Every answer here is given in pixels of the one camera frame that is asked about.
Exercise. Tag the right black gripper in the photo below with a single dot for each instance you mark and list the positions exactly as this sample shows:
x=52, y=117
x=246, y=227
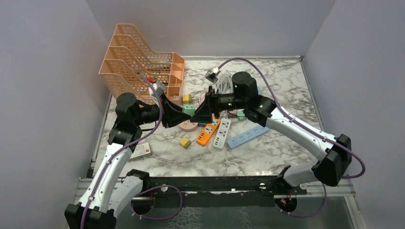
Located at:
x=203, y=114

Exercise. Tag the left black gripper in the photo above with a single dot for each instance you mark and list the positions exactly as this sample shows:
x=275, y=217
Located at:
x=172, y=113

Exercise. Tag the green plug adapter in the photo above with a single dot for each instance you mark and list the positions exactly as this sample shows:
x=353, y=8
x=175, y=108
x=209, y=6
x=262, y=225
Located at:
x=188, y=109

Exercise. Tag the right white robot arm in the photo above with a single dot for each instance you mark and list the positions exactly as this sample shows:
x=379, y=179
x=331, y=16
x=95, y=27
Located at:
x=334, y=157

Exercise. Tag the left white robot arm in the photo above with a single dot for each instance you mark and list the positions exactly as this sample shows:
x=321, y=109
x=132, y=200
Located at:
x=103, y=201

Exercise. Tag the yellow cube plug adapter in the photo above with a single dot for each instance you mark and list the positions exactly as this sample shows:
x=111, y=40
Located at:
x=185, y=142

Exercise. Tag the orange power strip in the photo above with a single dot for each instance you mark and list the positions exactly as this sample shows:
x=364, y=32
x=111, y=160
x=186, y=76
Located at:
x=208, y=131

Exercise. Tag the round pink power strip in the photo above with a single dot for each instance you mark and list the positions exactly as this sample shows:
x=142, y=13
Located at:
x=188, y=126

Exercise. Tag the yellow adapter near organizer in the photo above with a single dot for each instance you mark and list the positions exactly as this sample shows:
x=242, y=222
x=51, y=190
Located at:
x=187, y=99

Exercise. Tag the white power strip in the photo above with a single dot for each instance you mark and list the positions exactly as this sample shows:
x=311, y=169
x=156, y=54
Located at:
x=221, y=134

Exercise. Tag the blue power strip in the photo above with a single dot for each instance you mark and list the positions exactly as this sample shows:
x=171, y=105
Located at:
x=247, y=136

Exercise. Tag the white red labelled box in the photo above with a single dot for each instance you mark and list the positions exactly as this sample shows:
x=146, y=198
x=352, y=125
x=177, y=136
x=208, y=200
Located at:
x=140, y=151

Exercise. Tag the orange mesh file organizer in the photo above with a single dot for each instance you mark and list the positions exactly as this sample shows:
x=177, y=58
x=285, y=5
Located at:
x=129, y=57

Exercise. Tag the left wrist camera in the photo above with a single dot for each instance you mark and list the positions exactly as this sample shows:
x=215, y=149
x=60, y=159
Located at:
x=158, y=89

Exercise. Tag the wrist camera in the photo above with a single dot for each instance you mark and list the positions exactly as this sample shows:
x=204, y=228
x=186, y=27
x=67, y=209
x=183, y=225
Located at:
x=158, y=89
x=212, y=75

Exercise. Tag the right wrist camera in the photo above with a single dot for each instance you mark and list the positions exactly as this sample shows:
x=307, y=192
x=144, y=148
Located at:
x=212, y=75

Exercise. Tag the black mounting rail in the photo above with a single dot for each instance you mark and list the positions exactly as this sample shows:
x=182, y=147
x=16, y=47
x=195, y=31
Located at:
x=207, y=192

